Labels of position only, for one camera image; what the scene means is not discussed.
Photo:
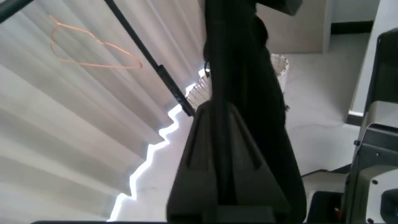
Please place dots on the white curtain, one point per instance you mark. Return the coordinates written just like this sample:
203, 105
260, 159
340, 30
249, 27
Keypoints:
77, 124

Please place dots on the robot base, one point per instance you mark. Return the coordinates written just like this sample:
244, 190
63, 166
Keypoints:
373, 161

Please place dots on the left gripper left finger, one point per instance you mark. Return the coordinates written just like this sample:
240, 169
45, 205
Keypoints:
196, 180

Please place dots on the black clothes rack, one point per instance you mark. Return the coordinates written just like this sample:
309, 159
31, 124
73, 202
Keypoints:
149, 59

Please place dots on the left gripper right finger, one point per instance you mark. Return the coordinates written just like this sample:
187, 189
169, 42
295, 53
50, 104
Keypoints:
252, 186

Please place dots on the black garment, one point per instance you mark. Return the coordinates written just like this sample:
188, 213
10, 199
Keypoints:
248, 77

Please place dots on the white laundry basket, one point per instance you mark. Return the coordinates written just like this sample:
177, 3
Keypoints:
280, 67

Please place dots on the pink clothes hanger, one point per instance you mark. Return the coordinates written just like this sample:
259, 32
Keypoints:
93, 64

